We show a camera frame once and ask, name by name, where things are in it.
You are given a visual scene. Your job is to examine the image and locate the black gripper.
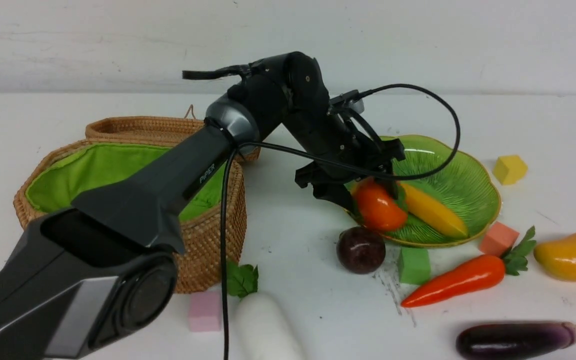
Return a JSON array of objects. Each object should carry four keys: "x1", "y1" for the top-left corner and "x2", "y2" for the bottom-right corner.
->
[{"x1": 282, "y1": 100, "x2": 406, "y2": 214}]

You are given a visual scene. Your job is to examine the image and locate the orange persimmon with green top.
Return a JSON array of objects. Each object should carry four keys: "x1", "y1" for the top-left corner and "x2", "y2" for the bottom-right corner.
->
[{"x1": 350, "y1": 178, "x2": 409, "y2": 233}]

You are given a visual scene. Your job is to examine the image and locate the dark purple mangosteen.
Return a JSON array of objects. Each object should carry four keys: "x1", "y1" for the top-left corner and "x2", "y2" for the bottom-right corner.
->
[{"x1": 336, "y1": 227, "x2": 386, "y2": 275}]

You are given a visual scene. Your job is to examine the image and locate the yellow banana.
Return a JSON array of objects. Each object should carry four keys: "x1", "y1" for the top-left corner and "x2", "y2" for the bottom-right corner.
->
[{"x1": 400, "y1": 183, "x2": 469, "y2": 239}]

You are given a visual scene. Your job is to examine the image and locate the orange plastic carrot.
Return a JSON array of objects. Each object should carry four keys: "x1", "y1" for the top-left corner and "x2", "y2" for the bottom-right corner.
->
[{"x1": 400, "y1": 226, "x2": 537, "y2": 309}]

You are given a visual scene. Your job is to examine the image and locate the white radish with leaves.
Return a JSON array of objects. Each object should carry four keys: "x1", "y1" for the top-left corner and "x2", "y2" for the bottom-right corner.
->
[{"x1": 226, "y1": 260, "x2": 307, "y2": 360}]

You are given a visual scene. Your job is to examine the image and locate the dark purple eggplant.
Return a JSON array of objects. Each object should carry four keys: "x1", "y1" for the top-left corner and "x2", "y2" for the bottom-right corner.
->
[{"x1": 455, "y1": 321, "x2": 576, "y2": 360}]

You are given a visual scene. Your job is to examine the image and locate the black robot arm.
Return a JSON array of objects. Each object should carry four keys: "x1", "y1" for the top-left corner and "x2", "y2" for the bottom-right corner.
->
[{"x1": 0, "y1": 52, "x2": 405, "y2": 360}]

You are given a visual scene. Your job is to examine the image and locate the green foam cube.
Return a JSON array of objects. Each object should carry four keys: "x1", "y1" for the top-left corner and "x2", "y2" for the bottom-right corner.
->
[{"x1": 397, "y1": 247, "x2": 432, "y2": 285}]

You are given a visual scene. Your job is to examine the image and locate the green ribbed glass plate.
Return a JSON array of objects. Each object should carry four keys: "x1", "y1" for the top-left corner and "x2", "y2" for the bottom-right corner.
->
[{"x1": 343, "y1": 134, "x2": 502, "y2": 248}]

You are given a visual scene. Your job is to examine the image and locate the salmon foam cube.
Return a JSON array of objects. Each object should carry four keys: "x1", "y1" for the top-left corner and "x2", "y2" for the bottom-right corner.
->
[{"x1": 478, "y1": 221, "x2": 520, "y2": 257}]

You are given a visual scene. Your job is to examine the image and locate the yellow foam cube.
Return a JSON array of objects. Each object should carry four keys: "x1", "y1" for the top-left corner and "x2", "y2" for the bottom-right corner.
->
[{"x1": 492, "y1": 154, "x2": 528, "y2": 186}]

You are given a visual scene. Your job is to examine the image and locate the pink foam cube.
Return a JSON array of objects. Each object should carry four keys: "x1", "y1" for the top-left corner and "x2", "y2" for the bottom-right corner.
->
[{"x1": 187, "y1": 291, "x2": 222, "y2": 333}]

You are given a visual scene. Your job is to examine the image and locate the woven wicker basket lid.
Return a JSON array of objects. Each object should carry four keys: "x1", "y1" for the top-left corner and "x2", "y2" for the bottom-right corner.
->
[{"x1": 85, "y1": 105, "x2": 263, "y2": 164}]

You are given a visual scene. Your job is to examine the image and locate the woven wicker basket green lining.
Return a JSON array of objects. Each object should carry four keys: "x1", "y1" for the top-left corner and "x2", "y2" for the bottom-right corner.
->
[{"x1": 13, "y1": 139, "x2": 247, "y2": 294}]

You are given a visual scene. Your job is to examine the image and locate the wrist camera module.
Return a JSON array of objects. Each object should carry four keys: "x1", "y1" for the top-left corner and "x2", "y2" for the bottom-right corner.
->
[{"x1": 328, "y1": 89, "x2": 365, "y2": 114}]

